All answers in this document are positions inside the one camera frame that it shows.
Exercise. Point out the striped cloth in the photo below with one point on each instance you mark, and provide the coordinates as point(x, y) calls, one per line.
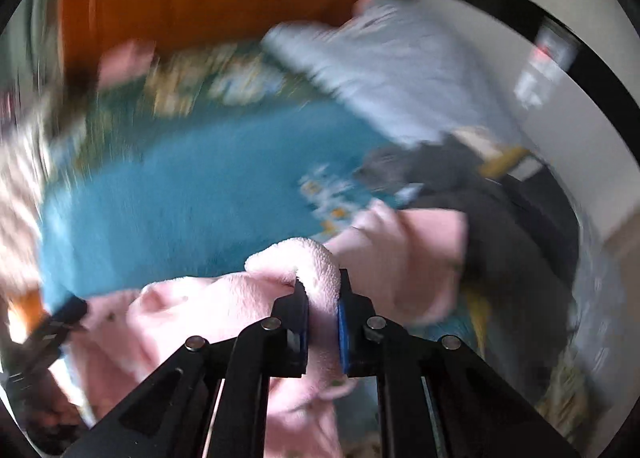
point(22, 188)

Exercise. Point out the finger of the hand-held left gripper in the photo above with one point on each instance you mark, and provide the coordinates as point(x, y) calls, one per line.
point(70, 310)

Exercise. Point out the dark grey garment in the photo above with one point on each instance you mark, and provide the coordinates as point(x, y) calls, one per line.
point(500, 228)

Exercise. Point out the pink fleece garment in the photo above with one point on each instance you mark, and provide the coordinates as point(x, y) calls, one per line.
point(220, 298)

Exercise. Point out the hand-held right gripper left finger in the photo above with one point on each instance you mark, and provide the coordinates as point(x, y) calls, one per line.
point(299, 333)

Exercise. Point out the floral printed blanket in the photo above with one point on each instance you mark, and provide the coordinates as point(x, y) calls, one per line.
point(200, 198)

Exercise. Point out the white wardrobe black stripe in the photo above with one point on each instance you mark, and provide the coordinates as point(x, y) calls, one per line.
point(575, 103)

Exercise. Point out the pink cloth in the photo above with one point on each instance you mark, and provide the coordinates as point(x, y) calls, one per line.
point(125, 61)

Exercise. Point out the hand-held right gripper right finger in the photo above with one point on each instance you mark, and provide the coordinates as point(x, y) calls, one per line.
point(345, 338)

